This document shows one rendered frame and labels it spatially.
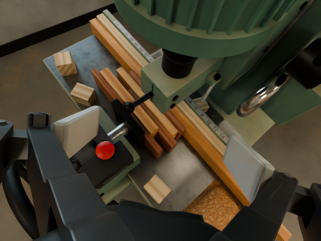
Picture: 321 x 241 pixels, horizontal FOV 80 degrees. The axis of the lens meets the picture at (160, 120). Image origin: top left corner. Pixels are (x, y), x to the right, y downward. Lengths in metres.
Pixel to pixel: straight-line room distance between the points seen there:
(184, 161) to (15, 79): 1.59
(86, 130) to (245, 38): 0.15
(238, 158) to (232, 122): 0.46
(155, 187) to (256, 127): 0.39
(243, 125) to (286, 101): 0.23
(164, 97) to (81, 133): 0.18
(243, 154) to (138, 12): 0.14
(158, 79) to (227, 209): 0.28
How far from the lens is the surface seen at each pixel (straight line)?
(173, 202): 0.44
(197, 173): 0.45
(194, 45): 0.17
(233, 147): 0.19
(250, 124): 0.66
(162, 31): 0.17
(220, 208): 0.43
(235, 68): 0.37
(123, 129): 0.40
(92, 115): 0.18
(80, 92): 0.48
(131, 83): 0.45
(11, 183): 0.45
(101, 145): 0.33
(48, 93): 1.68
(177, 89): 0.31
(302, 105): 0.43
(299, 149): 1.81
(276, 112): 0.47
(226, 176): 0.43
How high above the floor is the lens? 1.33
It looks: 68 degrees down
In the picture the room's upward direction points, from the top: 14 degrees clockwise
